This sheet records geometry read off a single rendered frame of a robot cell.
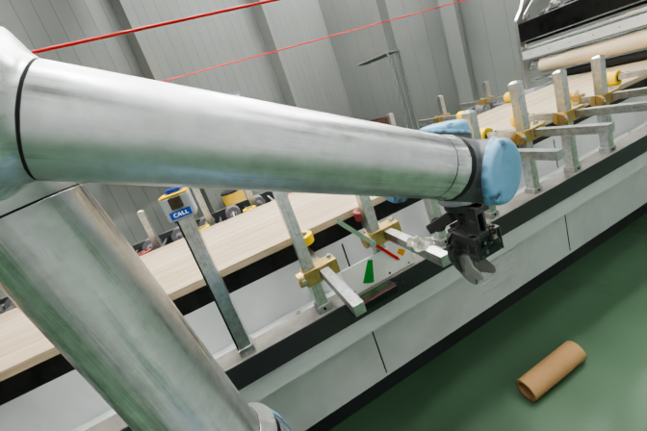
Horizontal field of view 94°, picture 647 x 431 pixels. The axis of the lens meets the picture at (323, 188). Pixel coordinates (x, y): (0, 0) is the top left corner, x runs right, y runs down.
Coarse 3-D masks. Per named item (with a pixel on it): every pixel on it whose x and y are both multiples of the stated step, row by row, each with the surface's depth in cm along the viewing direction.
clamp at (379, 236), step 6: (384, 222) 105; (390, 222) 103; (396, 222) 102; (384, 228) 101; (396, 228) 102; (366, 234) 101; (372, 234) 99; (378, 234) 100; (384, 234) 101; (378, 240) 100; (384, 240) 101; (366, 246) 101
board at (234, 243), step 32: (640, 64) 204; (544, 96) 210; (512, 128) 157; (224, 224) 164; (256, 224) 143; (320, 224) 116; (160, 256) 146; (192, 256) 130; (224, 256) 116; (256, 256) 109; (192, 288) 102; (0, 320) 132; (0, 352) 100; (32, 352) 92
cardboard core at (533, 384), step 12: (564, 348) 124; (576, 348) 123; (552, 360) 122; (564, 360) 121; (576, 360) 121; (528, 372) 121; (540, 372) 119; (552, 372) 118; (564, 372) 119; (516, 384) 122; (528, 384) 116; (540, 384) 116; (552, 384) 117; (528, 396) 119; (540, 396) 116
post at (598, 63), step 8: (600, 56) 130; (592, 64) 132; (600, 64) 130; (592, 72) 133; (600, 72) 131; (600, 80) 132; (600, 88) 133; (608, 104) 135; (600, 120) 138; (608, 120) 136; (600, 136) 140; (608, 136) 138; (600, 144) 141; (608, 144) 138
